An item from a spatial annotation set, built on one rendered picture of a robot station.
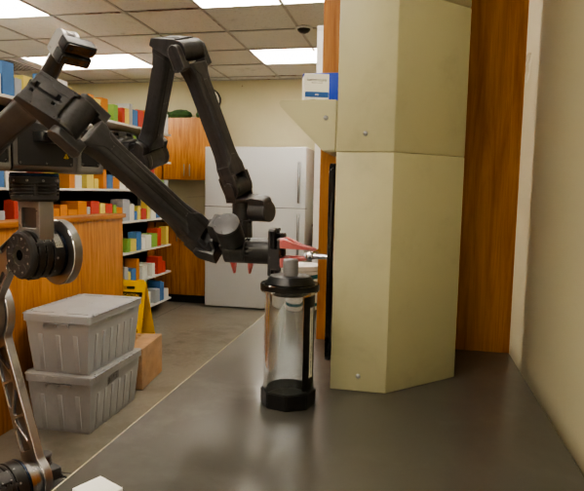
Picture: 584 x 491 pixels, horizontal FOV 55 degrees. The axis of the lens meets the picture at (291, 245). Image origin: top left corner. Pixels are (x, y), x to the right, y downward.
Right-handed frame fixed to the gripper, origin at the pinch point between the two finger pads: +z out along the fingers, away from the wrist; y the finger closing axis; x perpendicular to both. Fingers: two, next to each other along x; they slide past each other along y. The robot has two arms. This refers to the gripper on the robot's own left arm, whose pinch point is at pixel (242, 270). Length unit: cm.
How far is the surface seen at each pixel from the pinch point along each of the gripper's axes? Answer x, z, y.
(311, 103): -46, -40, 28
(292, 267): -56, -9, 26
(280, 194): 442, -21, -91
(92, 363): 114, 71, -119
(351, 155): -46, -30, 36
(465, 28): -33, -56, 57
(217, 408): -61, 17, 14
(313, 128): -46, -35, 28
